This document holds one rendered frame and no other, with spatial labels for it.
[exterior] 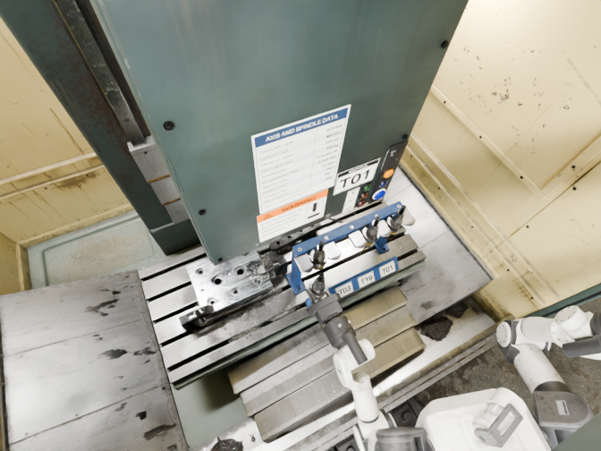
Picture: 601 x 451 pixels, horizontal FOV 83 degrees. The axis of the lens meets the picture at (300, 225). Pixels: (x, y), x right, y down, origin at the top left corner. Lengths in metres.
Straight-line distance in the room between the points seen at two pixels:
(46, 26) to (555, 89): 1.40
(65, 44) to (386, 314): 1.53
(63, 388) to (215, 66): 1.53
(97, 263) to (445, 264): 1.82
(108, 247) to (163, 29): 1.85
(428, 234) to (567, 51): 0.95
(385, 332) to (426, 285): 0.32
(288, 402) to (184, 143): 1.30
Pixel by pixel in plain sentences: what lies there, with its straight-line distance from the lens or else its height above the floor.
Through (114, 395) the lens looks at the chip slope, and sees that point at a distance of 1.74.
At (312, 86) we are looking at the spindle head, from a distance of 0.48.
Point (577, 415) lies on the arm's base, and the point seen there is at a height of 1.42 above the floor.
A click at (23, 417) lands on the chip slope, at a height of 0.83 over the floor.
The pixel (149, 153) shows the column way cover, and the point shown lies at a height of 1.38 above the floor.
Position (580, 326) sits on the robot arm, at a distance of 1.09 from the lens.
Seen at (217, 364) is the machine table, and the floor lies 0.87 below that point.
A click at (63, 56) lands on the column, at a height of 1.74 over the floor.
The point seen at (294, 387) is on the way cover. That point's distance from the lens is 1.57.
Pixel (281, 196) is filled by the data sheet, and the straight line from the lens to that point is 0.62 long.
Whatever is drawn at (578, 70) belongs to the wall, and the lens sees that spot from 1.31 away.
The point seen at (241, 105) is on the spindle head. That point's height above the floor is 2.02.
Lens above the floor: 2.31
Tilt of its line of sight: 60 degrees down
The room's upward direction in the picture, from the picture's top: 5 degrees clockwise
